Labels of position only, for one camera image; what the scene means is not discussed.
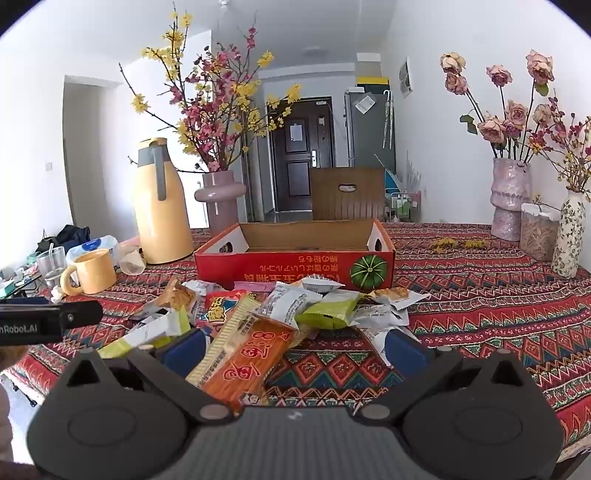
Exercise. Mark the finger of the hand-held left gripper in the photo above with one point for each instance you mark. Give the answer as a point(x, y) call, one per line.
point(81, 314)

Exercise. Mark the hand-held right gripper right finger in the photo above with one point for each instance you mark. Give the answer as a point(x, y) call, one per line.
point(406, 350)

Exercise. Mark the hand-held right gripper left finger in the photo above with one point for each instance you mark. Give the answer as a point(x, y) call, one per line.
point(182, 350)

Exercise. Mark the red yellow cartoon snack packet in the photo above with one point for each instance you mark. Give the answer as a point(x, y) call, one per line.
point(217, 309)

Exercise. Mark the long orange snack packet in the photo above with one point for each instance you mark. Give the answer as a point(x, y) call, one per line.
point(251, 364)

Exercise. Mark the lime green snack packet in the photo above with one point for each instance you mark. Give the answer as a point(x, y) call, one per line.
point(325, 311)

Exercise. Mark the pile of snack packets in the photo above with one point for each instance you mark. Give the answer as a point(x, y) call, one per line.
point(286, 300)

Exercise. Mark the red cardboard box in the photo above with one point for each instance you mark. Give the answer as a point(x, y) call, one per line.
point(295, 270)

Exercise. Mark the cluttered low side table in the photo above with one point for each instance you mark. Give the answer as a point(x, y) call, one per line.
point(18, 281)

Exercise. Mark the yellow mug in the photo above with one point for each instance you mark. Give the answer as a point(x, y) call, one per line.
point(94, 272)

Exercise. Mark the clear glass cup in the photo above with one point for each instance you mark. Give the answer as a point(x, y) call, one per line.
point(51, 270)

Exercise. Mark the clear cookie snack packet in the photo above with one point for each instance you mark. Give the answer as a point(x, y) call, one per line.
point(397, 294)

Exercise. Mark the white and blue plastic pack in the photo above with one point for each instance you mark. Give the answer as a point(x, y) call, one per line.
point(92, 244)

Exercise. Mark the beige crumpled bag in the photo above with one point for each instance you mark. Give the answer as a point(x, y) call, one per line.
point(133, 263)

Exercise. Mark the black bag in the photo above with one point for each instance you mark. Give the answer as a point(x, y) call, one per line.
point(69, 235)

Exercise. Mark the yellow thermos jug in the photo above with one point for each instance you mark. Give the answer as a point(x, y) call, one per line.
point(161, 221)

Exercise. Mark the fallen yellow petals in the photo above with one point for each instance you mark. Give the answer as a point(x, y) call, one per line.
point(475, 243)

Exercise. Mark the wooden chair back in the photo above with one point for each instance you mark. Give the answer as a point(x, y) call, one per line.
point(332, 198)

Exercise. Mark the clear food canister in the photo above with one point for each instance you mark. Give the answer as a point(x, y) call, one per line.
point(538, 240)

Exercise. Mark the white feathery stalks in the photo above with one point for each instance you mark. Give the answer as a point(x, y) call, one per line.
point(408, 177)

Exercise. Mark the pink textured vase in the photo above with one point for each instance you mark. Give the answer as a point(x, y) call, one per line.
point(510, 198)

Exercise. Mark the white floral vase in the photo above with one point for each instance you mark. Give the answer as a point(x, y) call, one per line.
point(568, 240)

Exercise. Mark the dark entrance door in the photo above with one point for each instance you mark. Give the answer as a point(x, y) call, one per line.
point(298, 180)

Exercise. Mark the grey refrigerator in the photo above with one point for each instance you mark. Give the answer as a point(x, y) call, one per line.
point(369, 134)

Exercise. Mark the white umbrella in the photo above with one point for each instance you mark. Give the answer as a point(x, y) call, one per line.
point(387, 120)

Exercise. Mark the yellow and pink blossom branches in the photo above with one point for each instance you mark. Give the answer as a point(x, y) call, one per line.
point(203, 115)

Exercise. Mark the red and yellow twigs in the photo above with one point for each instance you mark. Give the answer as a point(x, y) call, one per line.
point(575, 177)

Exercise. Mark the paper notice on door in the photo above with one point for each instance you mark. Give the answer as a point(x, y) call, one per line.
point(295, 133)

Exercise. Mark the paper sheet on refrigerator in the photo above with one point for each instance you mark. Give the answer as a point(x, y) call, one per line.
point(364, 105)

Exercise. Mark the yellow box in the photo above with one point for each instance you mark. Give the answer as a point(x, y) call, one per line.
point(374, 81)

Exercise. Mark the white box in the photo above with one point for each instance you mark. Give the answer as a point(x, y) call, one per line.
point(368, 64)

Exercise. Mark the dried pink roses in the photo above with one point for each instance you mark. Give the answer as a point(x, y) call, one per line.
point(540, 64)

